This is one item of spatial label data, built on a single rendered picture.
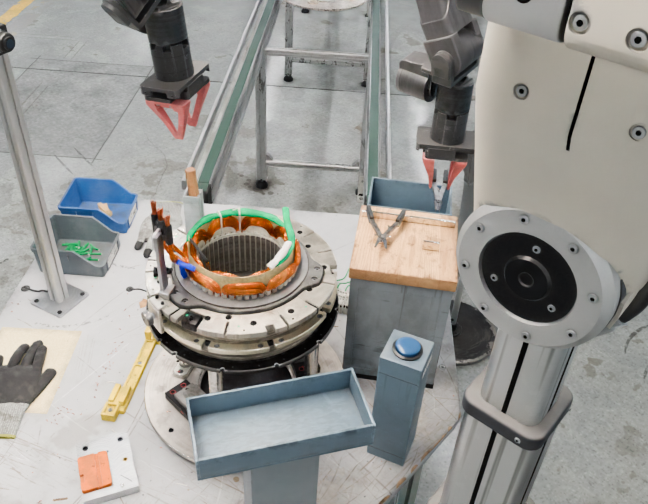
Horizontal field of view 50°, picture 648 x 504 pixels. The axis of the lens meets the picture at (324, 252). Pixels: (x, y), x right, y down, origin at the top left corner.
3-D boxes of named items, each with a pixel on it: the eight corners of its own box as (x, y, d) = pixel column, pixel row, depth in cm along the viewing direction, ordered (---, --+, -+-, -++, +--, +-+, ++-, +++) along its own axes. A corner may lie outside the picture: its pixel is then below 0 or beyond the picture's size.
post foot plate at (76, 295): (89, 294, 155) (89, 292, 154) (60, 318, 149) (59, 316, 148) (60, 281, 158) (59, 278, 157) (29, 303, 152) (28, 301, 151)
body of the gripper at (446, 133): (416, 135, 121) (421, 95, 116) (475, 141, 120) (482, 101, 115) (414, 153, 116) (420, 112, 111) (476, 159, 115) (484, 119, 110)
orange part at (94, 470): (77, 461, 120) (76, 457, 119) (107, 452, 121) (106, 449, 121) (82, 495, 115) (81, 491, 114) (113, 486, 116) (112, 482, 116)
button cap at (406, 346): (391, 352, 110) (392, 348, 110) (399, 336, 113) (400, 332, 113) (415, 361, 109) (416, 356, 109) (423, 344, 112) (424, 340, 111)
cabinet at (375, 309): (351, 310, 155) (361, 215, 138) (435, 321, 153) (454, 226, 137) (340, 375, 140) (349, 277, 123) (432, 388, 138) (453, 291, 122)
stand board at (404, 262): (360, 214, 139) (361, 204, 137) (455, 226, 137) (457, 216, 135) (348, 278, 123) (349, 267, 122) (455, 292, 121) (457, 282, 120)
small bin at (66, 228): (123, 242, 170) (118, 218, 165) (105, 279, 159) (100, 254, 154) (57, 237, 170) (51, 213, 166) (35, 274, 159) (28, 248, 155)
